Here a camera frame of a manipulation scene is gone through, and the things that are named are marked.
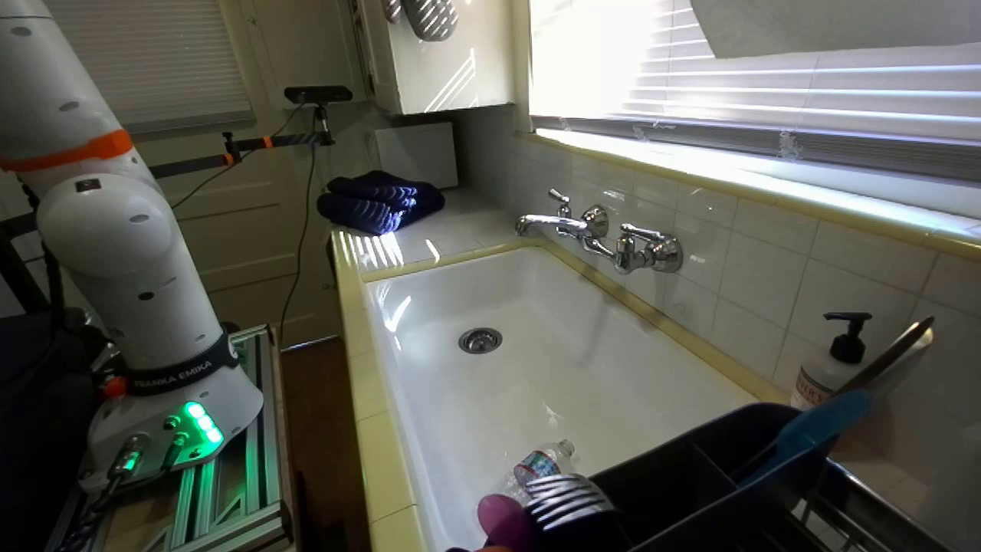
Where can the white window blinds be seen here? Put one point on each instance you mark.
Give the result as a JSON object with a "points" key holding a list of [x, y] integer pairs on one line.
{"points": [[153, 51], [775, 93]]}

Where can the soap dispenser with black pump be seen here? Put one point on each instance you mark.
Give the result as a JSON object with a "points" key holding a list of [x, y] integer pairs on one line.
{"points": [[817, 383]]}

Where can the purple cup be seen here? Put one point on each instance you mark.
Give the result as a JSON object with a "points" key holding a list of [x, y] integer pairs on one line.
{"points": [[506, 522]]}

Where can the black stereo camera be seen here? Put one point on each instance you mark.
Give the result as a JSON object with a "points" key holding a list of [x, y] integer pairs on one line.
{"points": [[315, 93]]}

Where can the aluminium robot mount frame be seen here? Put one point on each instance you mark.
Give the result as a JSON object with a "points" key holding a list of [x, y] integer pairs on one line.
{"points": [[261, 430]]}

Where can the plastic spatula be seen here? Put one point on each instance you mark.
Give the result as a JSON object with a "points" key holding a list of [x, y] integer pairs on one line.
{"points": [[817, 430]]}

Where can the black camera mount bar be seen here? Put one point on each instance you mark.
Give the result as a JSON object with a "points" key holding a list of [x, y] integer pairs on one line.
{"points": [[247, 149]]}

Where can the black dish rack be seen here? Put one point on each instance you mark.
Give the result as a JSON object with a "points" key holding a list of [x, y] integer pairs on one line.
{"points": [[693, 490]]}

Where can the dark blue folded towel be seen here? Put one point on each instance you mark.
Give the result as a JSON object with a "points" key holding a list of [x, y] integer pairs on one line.
{"points": [[379, 200]]}

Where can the metal sink drain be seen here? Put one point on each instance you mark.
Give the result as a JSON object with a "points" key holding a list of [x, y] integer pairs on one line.
{"points": [[478, 342]]}

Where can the white ceramic sink basin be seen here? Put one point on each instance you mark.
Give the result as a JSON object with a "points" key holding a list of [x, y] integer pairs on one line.
{"points": [[570, 377]]}

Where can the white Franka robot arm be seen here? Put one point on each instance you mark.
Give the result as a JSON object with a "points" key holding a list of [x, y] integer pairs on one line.
{"points": [[111, 256]]}

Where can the chrome wall faucet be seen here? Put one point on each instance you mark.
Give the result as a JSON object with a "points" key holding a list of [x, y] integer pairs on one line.
{"points": [[631, 249]]}

